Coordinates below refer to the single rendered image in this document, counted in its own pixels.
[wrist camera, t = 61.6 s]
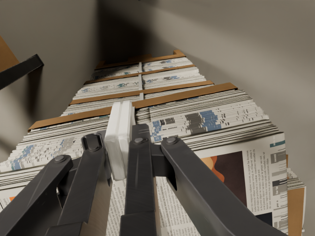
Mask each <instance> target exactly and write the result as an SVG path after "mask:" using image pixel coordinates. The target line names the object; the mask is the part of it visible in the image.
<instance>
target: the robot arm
mask: <svg viewBox="0 0 315 236"><path fill-rule="evenodd" d="M81 143H82V147H83V154H82V156H81V157H79V158H76V159H73V160H72V158H71V156H70V155H58V156H56V157H55V158H53V159H52V160H50V161H49V162H48V164H47V165H45V166H44V167H43V168H42V169H41V170H40V171H39V172H38V174H37V175H36V176H35V177H34V178H33V179H32V180H31V181H30V182H29V183H28V184H27V185H26V186H25V187H24V188H23V189H22V190H21V191H20V192H19V193H18V194H17V195H16V196H15V197H14V199H13V200H12V201H11V202H10V203H9V204H8V205H7V206H6V207H5V208H4V209H3V210H2V211H1V212H0V236H106V229H107V222H108V215H109V207H110V200H111V193H112V186H113V181H112V177H113V180H115V181H121V180H124V178H127V181H126V195H125V210H124V215H121V218H120V232H119V236H162V234H161V224H160V215H159V206H158V193H157V181H156V177H166V181H167V183H168V184H169V186H170V188H171V189H172V191H173V192H174V194H175V196H176V197H177V199H178V200H179V202H180V203H181V205H182V207H183V208H184V210H185V211H186V213H187V215H188V216H189V218H190V220H191V221H192V223H193V224H194V226H195V227H196V229H197V231H198V232H199V234H200V235H201V236H289V235H287V234H285V233H283V232H282V231H280V230H278V229H276V228H274V227H273V226H271V225H269V224H267V223H265V222H264V221H262V220H260V219H258V218H257V217H256V216H255V215H254V214H253V213H252V212H251V211H250V210H249V209H248V208H247V207H246V206H245V205H244V204H243V203H242V202H241V201H240V200H239V199H238V198H237V197H236V195H235V194H234V193H233V192H232V191H231V190H230V189H229V188H228V187H227V186H226V185H225V184H224V183H223V182H222V181H221V180H220V179H219V178H218V177H217V176H216V175H215V174H214V173H213V171H212V170H211V169H210V168H209V167H208V166H207V165H206V164H205V163H204V162H203V161H202V160H201V159H200V158H199V157H198V156H197V155H196V154H195V153H194V152H193V151H192V150H191V148H190V147H189V146H188V145H187V144H186V143H185V142H184V141H183V140H182V139H180V138H177V137H170V138H166V139H164V140H162V141H161V145H157V144H153V143H152V142H151V137H150V129H149V125H147V124H146V123H144V124H138V125H136V124H135V117H134V111H133V106H132V101H130V100H125V101H123V102H121V101H119V102H114V103H113V105H112V110H111V114H110V118H109V122H108V126H107V130H102V131H97V132H96V133H90V134H87V135H85V136H83V137H82V138H81ZM111 174H112V177H111ZM57 190H58V192H57Z"/></svg>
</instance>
